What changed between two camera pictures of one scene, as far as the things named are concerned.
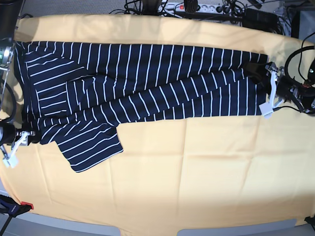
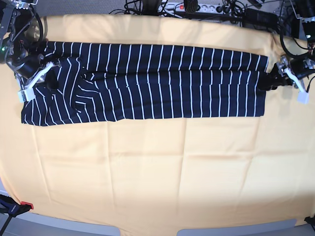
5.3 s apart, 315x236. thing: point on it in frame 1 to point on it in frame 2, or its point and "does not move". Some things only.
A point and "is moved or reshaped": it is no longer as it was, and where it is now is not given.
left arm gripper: x=9 y=135 to x=25 y=59
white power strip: x=179 y=7 does not move
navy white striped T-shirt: x=74 y=94 is moved or reshaped
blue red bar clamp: x=10 y=207 does not move
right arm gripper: x=287 y=89 to x=301 y=68
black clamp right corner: x=310 y=220 does not move
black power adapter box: x=260 y=20 does not move
